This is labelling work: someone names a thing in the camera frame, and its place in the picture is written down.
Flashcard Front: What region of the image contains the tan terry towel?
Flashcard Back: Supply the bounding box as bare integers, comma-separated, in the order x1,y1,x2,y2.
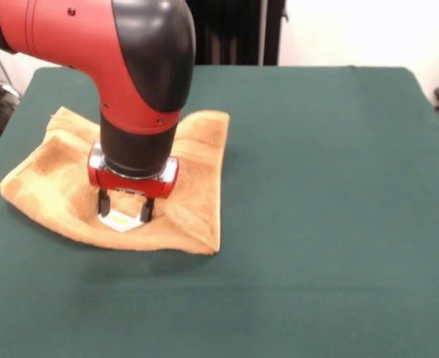
0,106,231,257

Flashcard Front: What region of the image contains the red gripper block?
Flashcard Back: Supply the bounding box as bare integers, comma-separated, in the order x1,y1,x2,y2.
87,144,179,222

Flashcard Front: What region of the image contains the dark green table cloth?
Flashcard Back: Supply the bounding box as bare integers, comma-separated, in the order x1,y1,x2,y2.
0,65,439,358

